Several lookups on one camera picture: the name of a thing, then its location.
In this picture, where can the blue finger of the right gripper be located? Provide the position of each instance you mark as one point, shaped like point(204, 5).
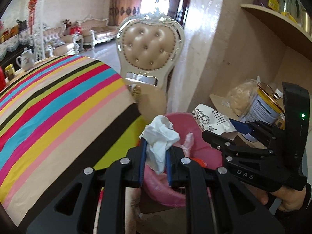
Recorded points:
point(242, 128)

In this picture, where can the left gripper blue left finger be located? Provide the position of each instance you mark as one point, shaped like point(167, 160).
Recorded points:
point(143, 146)

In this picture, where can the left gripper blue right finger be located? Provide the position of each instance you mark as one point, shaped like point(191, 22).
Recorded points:
point(169, 166)

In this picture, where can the small white tissue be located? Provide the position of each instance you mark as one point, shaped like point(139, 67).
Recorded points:
point(160, 136)

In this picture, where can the white paper cup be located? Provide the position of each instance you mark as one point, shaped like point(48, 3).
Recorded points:
point(211, 120)

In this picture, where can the orange foam fruit net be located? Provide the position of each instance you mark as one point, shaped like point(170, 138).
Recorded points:
point(201, 162)

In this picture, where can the right hand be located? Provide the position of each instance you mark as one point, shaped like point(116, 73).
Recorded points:
point(291, 199)

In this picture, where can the plastic bag of food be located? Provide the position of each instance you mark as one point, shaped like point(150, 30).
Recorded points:
point(239, 98)

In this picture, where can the yellow lid tin can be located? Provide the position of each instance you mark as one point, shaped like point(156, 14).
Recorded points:
point(265, 105)

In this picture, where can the striped colourful tablecloth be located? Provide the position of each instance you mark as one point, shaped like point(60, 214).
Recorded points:
point(67, 114)

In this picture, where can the beige tufted dining chair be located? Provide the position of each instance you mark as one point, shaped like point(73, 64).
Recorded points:
point(148, 46)

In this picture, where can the cream ornate sofa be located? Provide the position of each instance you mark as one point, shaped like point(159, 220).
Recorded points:
point(96, 31)

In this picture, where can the cream armchair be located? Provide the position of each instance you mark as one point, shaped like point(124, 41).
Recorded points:
point(56, 43)

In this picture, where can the brown patterned curtain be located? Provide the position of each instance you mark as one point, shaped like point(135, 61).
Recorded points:
point(121, 9)

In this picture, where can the white ceramic teapot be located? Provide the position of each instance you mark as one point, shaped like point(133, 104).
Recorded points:
point(26, 60)

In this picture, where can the red thermos jug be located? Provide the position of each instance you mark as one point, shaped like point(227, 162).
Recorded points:
point(2, 80)

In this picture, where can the yellow lid jar dark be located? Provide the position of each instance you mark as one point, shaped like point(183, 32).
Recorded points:
point(10, 72)

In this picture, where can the piano with lace cover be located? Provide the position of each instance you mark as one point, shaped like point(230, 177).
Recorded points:
point(13, 47)

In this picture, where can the red chinese knot ornament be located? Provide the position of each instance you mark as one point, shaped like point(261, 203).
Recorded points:
point(31, 14)

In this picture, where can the wooden wall shelf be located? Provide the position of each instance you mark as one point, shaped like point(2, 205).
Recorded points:
point(289, 32)

